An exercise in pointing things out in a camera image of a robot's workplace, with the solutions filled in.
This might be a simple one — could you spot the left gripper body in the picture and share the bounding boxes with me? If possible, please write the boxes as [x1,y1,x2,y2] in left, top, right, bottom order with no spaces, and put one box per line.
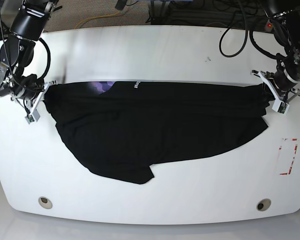
[273,44,300,98]

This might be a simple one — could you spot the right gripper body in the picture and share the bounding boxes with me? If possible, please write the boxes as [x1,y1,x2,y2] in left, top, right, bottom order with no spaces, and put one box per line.
[0,62,45,101]

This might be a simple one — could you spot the black graphic T-shirt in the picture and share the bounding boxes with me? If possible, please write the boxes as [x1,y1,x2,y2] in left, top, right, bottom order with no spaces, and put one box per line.
[44,81,274,185]

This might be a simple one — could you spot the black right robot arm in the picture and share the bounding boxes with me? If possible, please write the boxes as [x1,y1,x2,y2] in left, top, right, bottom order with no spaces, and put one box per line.
[0,0,58,100]

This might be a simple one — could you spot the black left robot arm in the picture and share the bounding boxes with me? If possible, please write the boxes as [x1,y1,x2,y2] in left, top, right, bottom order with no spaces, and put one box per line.
[259,0,300,94]

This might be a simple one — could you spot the red tape rectangle marking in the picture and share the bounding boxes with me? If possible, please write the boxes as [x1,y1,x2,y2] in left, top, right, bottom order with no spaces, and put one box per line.
[276,138,298,176]

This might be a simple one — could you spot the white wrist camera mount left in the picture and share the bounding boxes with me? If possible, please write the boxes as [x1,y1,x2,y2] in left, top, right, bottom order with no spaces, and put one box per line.
[250,70,300,115]

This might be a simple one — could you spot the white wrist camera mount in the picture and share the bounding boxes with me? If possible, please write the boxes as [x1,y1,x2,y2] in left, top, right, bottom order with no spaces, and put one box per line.
[11,80,58,124]
[250,70,300,115]

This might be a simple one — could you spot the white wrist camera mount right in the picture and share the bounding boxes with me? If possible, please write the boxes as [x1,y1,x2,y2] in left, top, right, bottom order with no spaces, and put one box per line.
[11,80,58,124]

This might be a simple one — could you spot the power strip with red switch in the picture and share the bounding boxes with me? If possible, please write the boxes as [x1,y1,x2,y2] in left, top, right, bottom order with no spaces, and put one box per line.
[264,20,274,33]

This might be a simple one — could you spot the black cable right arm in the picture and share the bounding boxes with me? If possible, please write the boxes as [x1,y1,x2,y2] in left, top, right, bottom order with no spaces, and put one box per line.
[34,37,52,81]

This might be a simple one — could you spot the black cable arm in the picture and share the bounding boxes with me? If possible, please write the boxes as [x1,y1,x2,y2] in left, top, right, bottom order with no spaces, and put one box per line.
[219,0,283,61]
[34,37,52,81]

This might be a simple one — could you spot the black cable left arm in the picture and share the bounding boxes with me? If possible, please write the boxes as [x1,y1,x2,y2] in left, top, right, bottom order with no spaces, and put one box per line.
[219,0,283,61]

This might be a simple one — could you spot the yellow cable on floor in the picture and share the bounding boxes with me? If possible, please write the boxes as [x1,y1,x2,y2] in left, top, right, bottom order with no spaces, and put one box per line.
[76,4,123,30]

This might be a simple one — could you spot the left table cable grommet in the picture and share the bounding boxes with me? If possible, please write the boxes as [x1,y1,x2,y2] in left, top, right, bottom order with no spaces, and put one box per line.
[38,196,53,210]

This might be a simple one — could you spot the table cable grommet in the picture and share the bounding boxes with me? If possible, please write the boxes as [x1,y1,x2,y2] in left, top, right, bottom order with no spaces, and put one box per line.
[38,196,53,210]
[256,198,272,212]

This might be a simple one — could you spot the right table cable grommet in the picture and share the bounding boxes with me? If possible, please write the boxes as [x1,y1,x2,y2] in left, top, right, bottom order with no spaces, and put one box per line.
[256,198,272,212]

